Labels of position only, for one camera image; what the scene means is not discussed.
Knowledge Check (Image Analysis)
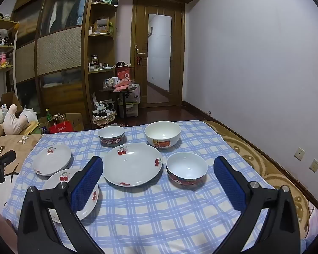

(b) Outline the group of small bottles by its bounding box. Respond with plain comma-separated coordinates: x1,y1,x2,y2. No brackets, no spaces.
88,55,115,72

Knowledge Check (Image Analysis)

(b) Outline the pile of pink packets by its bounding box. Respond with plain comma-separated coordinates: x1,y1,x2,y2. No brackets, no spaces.
115,81,135,92

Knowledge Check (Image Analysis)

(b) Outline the green yellow cushion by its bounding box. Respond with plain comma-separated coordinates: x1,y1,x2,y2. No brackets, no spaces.
25,122,42,135

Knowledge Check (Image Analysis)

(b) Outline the pink sheet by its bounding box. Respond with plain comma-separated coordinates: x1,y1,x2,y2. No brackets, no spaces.
305,206,318,240

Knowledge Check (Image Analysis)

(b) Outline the wooden wardrobe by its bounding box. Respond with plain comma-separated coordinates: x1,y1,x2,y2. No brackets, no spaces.
5,0,96,131

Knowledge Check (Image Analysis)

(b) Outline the small white cherry plate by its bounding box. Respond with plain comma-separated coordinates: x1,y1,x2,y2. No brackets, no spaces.
32,145,73,176
42,168,100,223

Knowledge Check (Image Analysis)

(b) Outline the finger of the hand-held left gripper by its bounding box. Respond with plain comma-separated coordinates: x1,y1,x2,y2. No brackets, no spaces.
0,150,17,168

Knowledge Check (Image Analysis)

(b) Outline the pink plush toy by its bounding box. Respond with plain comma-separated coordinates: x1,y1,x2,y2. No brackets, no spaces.
3,104,29,135

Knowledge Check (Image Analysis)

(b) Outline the group of cosmetic boxes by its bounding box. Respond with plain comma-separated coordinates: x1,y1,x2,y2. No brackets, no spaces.
89,18,114,35

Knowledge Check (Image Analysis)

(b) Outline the display shelf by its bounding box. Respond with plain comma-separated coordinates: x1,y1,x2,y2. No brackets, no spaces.
0,18,20,96

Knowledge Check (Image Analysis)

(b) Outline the dark side table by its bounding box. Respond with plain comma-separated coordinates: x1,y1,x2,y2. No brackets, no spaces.
100,86,138,119

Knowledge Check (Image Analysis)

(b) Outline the wooden door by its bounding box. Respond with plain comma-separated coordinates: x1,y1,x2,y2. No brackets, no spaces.
131,0,186,109

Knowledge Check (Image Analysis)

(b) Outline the wicker basket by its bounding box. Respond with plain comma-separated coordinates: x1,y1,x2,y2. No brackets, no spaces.
92,99,117,126

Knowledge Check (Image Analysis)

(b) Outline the small red patterned bowl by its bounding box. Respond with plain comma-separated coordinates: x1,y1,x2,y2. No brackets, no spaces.
98,126,126,147

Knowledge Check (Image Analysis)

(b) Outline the plastic storage box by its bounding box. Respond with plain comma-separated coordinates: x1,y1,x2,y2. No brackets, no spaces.
117,83,141,117

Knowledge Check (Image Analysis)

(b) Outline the medium red patterned bowl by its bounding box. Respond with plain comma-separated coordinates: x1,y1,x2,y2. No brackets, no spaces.
166,152,209,186

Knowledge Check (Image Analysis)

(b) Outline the large cardboard box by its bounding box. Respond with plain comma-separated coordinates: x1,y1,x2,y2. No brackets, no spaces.
0,92,24,112

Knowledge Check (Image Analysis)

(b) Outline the red gift box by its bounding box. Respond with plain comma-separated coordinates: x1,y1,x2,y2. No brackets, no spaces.
115,66,132,85

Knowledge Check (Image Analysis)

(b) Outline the row of small figurines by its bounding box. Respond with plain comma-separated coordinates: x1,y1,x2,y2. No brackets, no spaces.
0,28,15,45

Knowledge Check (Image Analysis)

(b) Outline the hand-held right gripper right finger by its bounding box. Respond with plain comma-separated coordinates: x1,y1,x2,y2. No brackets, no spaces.
213,156,301,254

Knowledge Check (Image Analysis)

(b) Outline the black white striped cloth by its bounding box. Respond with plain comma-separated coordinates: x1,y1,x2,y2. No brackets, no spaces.
94,100,116,115

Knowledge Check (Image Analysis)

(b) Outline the large white printed bowl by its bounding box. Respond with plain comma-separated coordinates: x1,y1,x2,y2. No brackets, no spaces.
144,121,181,150

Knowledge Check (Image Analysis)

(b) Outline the white frilly plush toy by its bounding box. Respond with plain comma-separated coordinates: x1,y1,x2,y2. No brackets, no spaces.
18,108,39,127

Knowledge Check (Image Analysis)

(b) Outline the red paper bag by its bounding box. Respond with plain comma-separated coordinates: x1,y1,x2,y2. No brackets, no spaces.
49,114,75,134

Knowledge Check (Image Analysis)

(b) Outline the large white cherry plate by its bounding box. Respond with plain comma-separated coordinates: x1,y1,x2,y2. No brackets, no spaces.
103,143,163,187

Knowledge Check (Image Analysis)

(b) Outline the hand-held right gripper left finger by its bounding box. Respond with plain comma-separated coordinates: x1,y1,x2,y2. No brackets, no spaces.
17,156,104,254

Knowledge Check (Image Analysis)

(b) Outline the wooden corner shelf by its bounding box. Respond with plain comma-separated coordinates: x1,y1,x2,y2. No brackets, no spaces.
86,1,117,129

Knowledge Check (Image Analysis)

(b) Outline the blue plaid cloth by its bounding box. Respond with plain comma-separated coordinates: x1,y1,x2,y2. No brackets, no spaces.
2,120,280,254

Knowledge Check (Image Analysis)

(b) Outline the small cardboard box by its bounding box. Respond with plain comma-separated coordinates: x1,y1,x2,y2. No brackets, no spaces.
65,112,85,132

